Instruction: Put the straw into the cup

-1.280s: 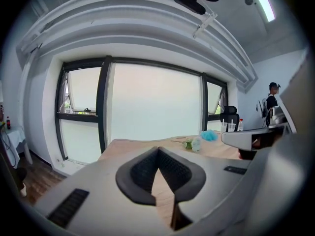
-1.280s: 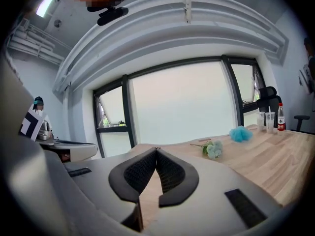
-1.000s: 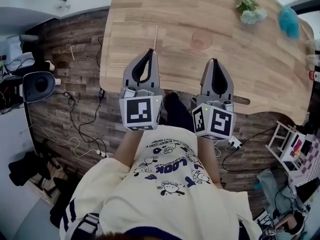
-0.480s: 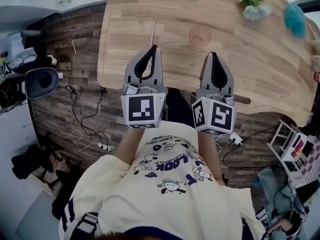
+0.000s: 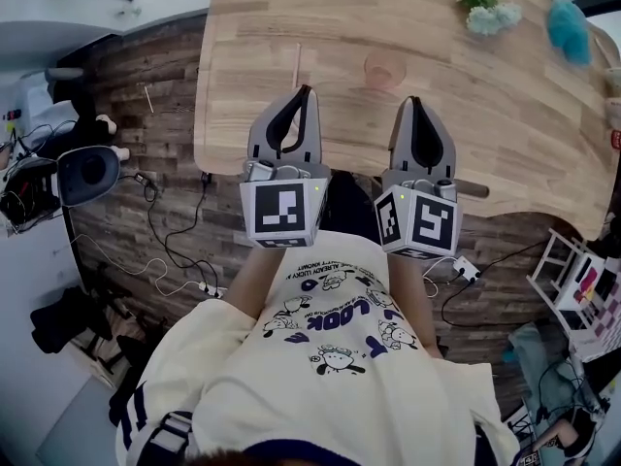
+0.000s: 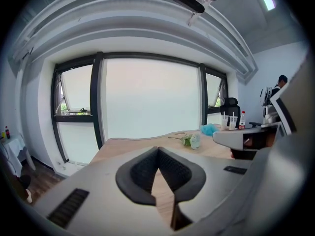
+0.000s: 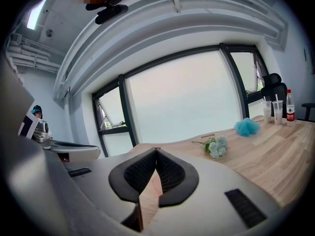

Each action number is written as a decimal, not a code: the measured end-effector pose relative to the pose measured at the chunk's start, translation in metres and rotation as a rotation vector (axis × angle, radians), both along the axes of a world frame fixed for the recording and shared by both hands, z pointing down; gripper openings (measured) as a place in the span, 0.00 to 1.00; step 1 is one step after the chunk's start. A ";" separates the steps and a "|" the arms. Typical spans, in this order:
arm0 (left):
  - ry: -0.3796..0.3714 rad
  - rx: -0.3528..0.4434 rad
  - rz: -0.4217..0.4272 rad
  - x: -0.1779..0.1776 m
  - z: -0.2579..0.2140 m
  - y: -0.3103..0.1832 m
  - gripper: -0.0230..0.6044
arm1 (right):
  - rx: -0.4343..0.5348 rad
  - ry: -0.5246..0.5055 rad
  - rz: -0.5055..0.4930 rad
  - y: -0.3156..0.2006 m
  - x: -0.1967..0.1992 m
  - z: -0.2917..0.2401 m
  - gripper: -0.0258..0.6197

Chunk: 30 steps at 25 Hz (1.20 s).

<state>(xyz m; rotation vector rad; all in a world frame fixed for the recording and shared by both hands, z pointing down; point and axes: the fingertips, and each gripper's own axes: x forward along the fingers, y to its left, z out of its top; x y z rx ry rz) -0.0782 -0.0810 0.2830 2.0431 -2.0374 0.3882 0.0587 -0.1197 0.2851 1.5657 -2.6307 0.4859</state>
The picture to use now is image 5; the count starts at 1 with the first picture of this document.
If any white wire rack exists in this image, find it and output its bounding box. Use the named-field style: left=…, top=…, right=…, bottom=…
left=526, top=227, right=621, bottom=363

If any person's left forearm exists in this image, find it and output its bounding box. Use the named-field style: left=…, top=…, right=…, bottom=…
left=222, top=247, right=293, bottom=320

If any clear cup with red label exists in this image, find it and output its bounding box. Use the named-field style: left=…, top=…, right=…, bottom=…
left=603, top=65, right=621, bottom=153

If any cream printed t-shirt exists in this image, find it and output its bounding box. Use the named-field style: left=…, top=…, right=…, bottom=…
left=108, top=228, right=521, bottom=466

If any white power strip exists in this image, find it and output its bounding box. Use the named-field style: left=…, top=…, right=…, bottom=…
left=449, top=255, right=482, bottom=283

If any black cable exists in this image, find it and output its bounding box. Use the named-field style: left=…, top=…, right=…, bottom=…
left=115, top=172, right=220, bottom=285

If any person's right forearm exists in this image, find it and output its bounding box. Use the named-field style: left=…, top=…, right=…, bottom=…
left=385, top=251, right=443, bottom=359

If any black plush toy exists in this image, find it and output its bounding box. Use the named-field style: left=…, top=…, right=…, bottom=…
left=46, top=65, right=131, bottom=162

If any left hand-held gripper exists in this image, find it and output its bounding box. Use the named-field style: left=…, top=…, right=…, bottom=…
left=239, top=83, right=333, bottom=250

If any white cable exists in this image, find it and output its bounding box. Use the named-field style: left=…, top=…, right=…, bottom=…
left=72, top=233, right=205, bottom=296

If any pink translucent cup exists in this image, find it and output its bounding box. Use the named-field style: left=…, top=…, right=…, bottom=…
left=363, top=50, right=409, bottom=89

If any blue fluffy ball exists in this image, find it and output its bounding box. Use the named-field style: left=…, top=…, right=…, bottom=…
left=546, top=0, right=595, bottom=68

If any brown wooden handle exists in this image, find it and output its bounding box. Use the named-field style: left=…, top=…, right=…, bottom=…
left=454, top=179, right=492, bottom=199

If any pale blue artificial flower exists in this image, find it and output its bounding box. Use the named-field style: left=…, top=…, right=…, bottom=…
left=454, top=0, right=524, bottom=38

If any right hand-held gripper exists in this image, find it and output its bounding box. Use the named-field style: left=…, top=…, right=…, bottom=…
left=373, top=95, right=465, bottom=261

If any dark shoulder strap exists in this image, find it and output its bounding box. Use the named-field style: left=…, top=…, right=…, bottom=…
left=139, top=409, right=194, bottom=466

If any grey shell chair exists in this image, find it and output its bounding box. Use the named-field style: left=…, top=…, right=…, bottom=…
left=56, top=145, right=120, bottom=209

